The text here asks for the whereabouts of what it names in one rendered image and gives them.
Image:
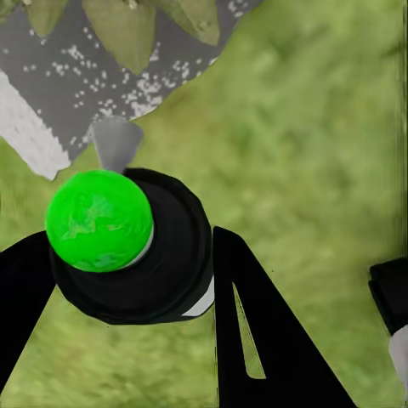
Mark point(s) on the insectifuge atomizer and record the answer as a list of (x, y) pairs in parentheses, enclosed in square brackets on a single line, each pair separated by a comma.
[(130, 246)]

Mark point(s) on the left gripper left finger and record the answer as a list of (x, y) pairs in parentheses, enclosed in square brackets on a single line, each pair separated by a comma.
[(26, 284)]

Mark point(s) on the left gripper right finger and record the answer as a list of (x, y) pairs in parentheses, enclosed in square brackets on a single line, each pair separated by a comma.
[(297, 376)]

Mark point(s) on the pot plant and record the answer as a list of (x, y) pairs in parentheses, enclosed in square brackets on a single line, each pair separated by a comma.
[(125, 27)]

